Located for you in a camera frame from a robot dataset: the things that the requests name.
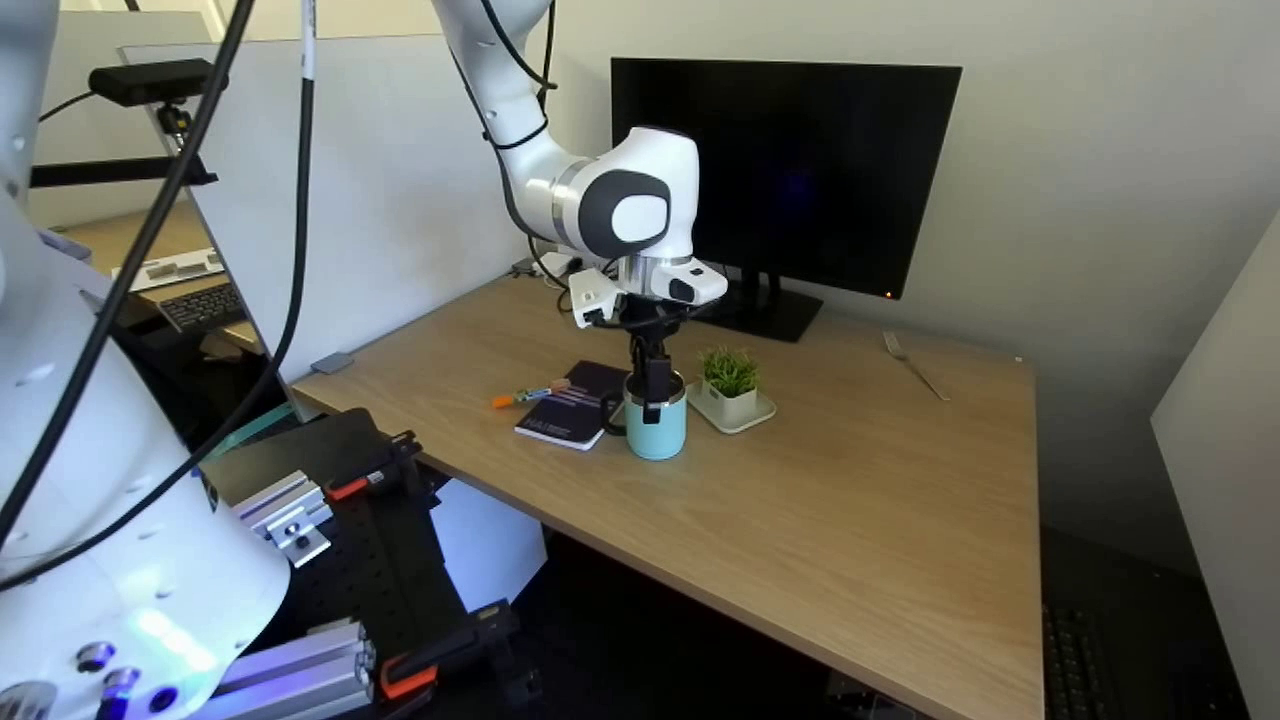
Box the black stereo camera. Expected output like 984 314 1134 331
87 55 215 113

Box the short aluminium extrusion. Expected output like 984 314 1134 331
229 466 338 571

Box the white square plant tray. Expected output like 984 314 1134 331
690 378 780 441

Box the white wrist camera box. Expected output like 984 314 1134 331
564 254 733 331

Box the white flat box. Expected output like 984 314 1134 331
125 242 226 298

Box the black background keyboard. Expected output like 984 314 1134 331
156 280 254 336

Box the orange marker pen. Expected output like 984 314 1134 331
487 384 574 416

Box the light green thermos cup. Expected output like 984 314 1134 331
620 384 693 466

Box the dark notebook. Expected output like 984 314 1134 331
514 357 634 457

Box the small green potted plant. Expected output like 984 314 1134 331
701 348 765 429

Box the white paper sheet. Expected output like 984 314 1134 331
430 476 553 614

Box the black cable with white label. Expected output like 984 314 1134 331
0 0 321 595

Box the small orange black clamp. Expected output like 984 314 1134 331
323 431 430 508

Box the white board panel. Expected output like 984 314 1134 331
122 30 539 386

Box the black monitor stand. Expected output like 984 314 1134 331
698 265 824 343

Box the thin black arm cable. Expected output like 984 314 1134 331
477 0 564 282

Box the large orange black clamp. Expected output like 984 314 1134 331
376 599 525 706

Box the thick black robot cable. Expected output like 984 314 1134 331
0 0 262 547

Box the long aluminium extrusion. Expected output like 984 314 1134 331
183 610 384 720

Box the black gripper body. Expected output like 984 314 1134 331
614 293 690 384

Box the white side panel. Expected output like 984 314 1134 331
1149 212 1280 720

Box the black computer monitor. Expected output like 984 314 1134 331
609 55 964 303

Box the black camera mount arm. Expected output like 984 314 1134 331
27 100 222 193

